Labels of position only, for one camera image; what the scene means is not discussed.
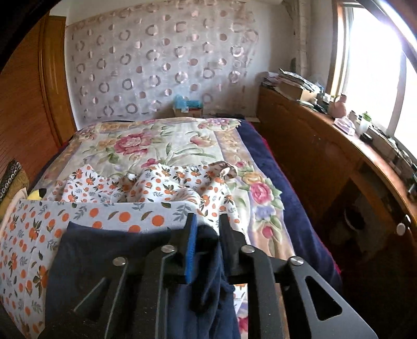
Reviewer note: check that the long wooden cabinet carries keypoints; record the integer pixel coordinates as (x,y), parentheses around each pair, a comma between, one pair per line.
(309,140)

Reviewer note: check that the stack of papers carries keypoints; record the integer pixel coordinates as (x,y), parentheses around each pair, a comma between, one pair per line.
(290,81)

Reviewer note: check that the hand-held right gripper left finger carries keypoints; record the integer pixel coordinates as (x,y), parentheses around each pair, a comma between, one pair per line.
(192,251)

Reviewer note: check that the floral bedspread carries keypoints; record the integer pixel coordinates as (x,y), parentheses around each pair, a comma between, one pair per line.
(146,143)

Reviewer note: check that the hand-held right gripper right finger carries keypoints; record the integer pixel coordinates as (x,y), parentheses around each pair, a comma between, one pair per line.
(232,243)

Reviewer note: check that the crumpled orange-print white garment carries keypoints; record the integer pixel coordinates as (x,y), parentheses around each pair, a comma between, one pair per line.
(163,182)

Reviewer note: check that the cardboard box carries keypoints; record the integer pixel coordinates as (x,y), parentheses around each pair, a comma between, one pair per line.
(189,113)

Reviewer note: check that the sheer curtain with circles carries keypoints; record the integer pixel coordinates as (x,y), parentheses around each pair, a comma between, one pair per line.
(146,65)

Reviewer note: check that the blue toy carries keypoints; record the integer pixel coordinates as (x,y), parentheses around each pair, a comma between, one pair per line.
(186,102)

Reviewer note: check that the wooden headboard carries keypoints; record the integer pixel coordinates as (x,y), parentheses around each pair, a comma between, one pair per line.
(29,114)

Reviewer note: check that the dark patterned folded cloth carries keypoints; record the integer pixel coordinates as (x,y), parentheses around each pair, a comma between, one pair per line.
(9,179)

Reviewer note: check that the navy blanket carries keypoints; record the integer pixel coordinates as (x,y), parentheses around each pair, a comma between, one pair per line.
(293,202)

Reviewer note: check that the yellow folded cloth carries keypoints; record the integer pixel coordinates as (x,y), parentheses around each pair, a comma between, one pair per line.
(21,182)

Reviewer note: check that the small pink pouch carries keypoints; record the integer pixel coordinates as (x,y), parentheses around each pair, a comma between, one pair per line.
(345,126)

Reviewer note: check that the green-capped bottle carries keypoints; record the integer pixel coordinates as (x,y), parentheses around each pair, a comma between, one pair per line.
(364,125)

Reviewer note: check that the window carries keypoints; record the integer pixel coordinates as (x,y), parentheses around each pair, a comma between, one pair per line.
(374,65)

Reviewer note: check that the navy t-shirt with orange print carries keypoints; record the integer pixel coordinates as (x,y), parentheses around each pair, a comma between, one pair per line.
(97,247)

